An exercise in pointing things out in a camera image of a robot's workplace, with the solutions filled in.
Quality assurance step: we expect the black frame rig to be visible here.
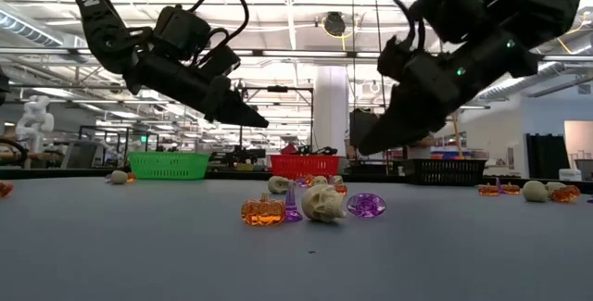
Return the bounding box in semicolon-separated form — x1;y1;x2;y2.
238;84;316;154

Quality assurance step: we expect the white column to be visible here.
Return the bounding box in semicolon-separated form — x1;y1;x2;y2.
313;64;349;158

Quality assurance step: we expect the black ceiling cable reel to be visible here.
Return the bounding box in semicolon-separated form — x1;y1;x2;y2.
322;11;347;38

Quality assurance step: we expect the black cabinet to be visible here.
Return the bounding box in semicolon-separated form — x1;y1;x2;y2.
525;132;570;180

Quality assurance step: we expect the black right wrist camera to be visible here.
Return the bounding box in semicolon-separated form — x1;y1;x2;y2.
376;35;418;80

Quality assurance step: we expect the overhead LED light bar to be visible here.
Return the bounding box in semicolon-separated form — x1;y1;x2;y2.
0;46;593;62

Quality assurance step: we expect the black screen on stand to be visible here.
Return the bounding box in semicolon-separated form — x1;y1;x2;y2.
349;108;388;147

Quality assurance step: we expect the beige panel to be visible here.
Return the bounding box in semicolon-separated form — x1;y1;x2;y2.
563;119;593;169

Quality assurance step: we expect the person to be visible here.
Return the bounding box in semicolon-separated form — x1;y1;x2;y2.
406;134;437;159

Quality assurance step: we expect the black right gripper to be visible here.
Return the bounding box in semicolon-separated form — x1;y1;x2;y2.
359;54;499;156

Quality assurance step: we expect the green plastic basket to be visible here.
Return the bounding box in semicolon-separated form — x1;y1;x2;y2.
127;151;211;182

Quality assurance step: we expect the black plastic basket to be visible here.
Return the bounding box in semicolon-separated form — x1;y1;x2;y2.
403;158;487;186

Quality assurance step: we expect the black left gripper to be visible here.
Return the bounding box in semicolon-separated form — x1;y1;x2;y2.
124;53;269;129

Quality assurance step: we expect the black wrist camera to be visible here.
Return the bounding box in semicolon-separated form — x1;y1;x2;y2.
197;44;242;82
376;35;418;80

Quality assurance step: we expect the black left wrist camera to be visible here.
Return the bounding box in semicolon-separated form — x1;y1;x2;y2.
197;44;242;82

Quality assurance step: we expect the red plastic basket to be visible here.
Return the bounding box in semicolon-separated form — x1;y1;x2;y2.
270;154;341;182

